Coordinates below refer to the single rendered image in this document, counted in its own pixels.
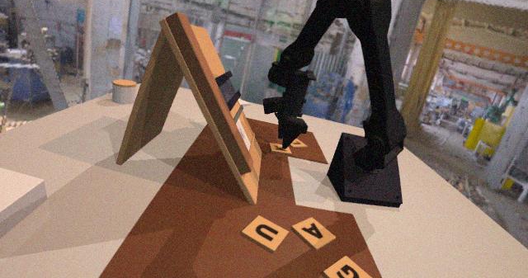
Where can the wooden a-frame board stand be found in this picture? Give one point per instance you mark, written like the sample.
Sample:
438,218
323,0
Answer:
183,49

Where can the white paper ticket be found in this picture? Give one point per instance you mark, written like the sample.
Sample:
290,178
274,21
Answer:
242,132

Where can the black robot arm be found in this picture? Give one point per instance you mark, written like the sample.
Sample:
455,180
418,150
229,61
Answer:
369,20

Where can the pale pink flat card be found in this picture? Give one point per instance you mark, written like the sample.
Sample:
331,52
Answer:
244,103

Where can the grey cylindrical canister with orange lid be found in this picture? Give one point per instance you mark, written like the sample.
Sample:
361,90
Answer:
123,91

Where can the tan letter tile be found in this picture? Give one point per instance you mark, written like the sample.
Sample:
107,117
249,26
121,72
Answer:
298,144
313,233
277,148
264,232
345,268

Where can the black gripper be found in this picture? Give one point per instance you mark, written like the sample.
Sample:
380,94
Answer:
289,126

